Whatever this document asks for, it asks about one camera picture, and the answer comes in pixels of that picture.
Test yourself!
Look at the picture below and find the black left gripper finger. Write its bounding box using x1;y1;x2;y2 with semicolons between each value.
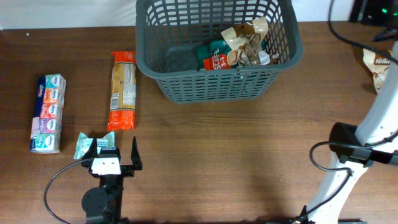
131;137;142;166
85;138;98;159

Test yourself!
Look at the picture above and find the multicolour Kleenex tissue pack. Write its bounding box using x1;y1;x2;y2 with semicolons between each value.
30;73;66;154

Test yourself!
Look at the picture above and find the beige white rice bag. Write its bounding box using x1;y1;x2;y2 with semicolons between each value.
363;49;391;93

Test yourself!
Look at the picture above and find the beige brown grain bag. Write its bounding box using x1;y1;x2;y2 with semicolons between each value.
221;17;279;67

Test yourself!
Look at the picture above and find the green Nescafe coffee bag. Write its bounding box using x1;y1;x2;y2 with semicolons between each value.
197;40;272;70

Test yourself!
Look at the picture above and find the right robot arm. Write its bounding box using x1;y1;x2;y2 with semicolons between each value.
292;45;397;223

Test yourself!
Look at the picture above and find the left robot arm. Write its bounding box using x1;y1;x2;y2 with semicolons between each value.
81;138;143;224

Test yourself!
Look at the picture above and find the light green wet wipes pack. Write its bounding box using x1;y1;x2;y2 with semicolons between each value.
73;131;115;160

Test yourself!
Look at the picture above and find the orange spaghetti packet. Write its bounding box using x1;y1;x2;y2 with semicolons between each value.
107;51;137;131

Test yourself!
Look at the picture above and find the grey plastic lattice basket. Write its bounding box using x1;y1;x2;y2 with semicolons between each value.
136;0;303;103

